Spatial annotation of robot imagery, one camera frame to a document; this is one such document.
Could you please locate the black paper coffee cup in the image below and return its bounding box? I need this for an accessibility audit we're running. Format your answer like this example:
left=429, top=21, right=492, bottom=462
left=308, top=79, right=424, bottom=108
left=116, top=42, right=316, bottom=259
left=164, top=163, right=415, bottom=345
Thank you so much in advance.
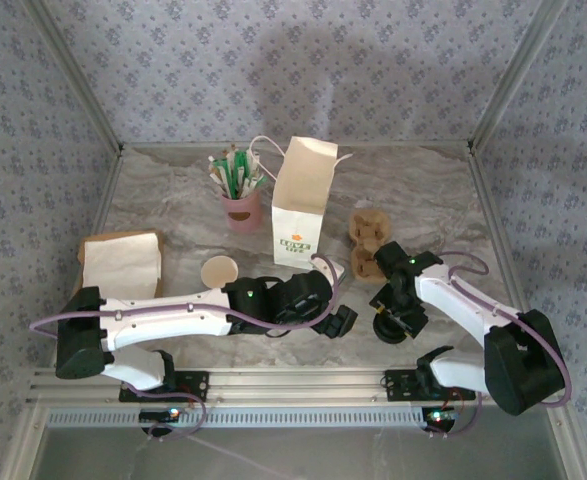
left=200, top=255, right=240, bottom=292

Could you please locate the white printed paper bag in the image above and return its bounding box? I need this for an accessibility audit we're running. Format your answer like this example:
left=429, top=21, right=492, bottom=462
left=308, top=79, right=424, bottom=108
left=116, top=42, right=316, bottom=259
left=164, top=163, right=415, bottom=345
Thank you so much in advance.
left=250, top=134, right=354, bottom=272

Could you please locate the white napkin stack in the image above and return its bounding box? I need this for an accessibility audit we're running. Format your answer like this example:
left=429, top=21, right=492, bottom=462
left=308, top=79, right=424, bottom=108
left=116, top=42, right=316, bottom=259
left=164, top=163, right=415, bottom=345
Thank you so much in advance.
left=82, top=234, right=163, bottom=300

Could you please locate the pink cup holder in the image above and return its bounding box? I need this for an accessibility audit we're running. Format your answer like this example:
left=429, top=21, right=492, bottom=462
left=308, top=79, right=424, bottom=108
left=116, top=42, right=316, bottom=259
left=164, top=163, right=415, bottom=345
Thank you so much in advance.
left=221, top=189, right=264, bottom=234

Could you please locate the small green circuit board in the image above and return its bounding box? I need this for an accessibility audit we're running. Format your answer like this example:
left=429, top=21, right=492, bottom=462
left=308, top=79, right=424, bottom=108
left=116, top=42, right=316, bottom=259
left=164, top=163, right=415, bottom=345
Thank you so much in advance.
left=425, top=408, right=462, bottom=424
left=140, top=407, right=182, bottom=424

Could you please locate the white sugar stick packet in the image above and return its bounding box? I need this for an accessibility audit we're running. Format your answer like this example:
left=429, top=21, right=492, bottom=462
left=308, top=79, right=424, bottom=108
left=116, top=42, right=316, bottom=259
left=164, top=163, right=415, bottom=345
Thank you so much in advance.
left=246, top=169, right=269, bottom=195

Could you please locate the green white straw packet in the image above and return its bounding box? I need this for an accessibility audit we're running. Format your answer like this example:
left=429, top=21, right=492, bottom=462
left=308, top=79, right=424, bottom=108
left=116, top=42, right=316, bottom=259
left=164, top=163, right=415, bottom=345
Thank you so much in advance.
left=235, top=148, right=255, bottom=197
left=214, top=155, right=239, bottom=199

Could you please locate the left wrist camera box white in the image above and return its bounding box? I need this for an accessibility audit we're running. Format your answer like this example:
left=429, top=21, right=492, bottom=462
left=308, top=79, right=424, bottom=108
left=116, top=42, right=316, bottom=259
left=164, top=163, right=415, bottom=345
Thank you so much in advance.
left=310, top=253, right=347, bottom=296

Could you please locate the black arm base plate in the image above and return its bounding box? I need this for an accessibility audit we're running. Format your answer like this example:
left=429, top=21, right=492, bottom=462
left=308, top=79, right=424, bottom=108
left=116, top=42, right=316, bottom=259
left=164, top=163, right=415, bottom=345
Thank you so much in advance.
left=385, top=369, right=477, bottom=402
left=118, top=370, right=210, bottom=403

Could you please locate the wide slotted aluminium rail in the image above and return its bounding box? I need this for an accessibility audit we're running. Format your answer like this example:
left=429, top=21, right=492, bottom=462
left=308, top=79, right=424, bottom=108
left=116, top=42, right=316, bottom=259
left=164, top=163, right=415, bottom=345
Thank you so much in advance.
left=27, top=364, right=572, bottom=405

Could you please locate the grey slotted cable duct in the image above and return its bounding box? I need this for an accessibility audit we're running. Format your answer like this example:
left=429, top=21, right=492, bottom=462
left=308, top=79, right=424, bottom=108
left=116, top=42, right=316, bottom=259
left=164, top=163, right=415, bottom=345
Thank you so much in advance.
left=45, top=405, right=474, bottom=430

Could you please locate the aluminium frame rail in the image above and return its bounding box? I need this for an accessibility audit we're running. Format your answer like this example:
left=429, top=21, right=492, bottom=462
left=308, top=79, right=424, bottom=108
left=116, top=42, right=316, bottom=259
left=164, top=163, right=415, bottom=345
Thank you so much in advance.
left=465, top=144, right=529, bottom=314
left=70, top=147, right=127, bottom=296

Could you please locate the aluminium frame leg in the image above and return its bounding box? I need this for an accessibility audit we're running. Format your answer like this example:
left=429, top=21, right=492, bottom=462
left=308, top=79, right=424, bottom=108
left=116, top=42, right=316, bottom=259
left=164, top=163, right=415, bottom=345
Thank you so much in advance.
left=2, top=404, right=49, bottom=480
left=547, top=412, right=587, bottom=480

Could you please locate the aluminium frame post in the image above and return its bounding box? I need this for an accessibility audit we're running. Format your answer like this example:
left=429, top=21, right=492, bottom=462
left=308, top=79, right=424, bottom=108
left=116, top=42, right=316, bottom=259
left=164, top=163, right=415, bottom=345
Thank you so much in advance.
left=470, top=0, right=570, bottom=151
left=22, top=0, right=125, bottom=154

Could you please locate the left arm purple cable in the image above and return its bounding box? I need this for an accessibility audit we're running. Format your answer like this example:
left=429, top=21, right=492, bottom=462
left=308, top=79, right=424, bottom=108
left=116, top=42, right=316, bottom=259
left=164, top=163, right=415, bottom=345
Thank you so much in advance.
left=28, top=254, right=342, bottom=480

